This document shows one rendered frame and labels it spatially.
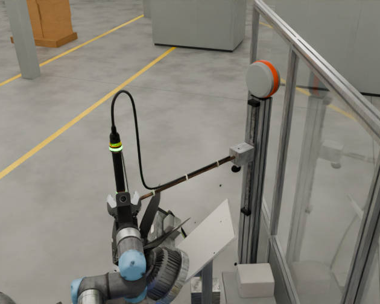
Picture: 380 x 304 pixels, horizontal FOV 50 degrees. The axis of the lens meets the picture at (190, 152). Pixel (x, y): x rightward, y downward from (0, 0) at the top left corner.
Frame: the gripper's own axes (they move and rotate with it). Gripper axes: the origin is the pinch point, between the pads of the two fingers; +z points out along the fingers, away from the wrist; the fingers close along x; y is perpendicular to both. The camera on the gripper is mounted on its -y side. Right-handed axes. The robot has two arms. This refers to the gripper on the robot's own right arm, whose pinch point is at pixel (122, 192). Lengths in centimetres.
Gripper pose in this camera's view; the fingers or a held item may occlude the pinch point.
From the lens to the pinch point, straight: 145.3
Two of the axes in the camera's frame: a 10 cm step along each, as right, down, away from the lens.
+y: 0.1, 8.6, 5.1
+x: 9.8, -1.2, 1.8
